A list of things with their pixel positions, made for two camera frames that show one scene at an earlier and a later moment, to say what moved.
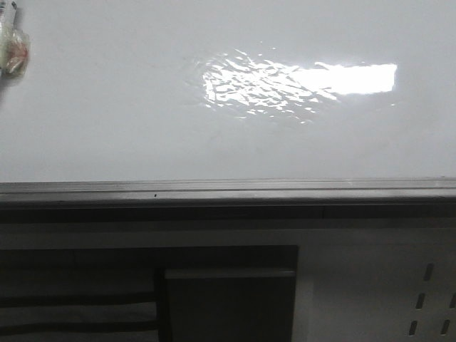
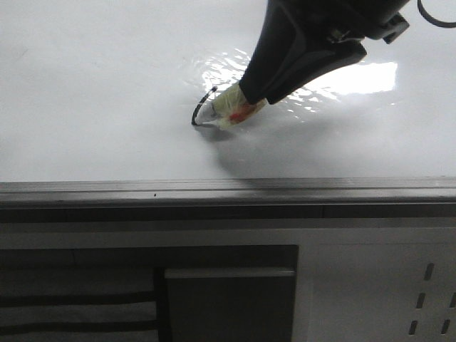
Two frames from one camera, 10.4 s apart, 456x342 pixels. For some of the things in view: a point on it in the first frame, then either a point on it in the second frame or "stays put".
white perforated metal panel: x=375 y=285 stays put
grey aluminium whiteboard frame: x=430 y=199 stays put
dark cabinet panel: x=194 y=293 stays put
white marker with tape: x=14 y=44 → x=228 y=107
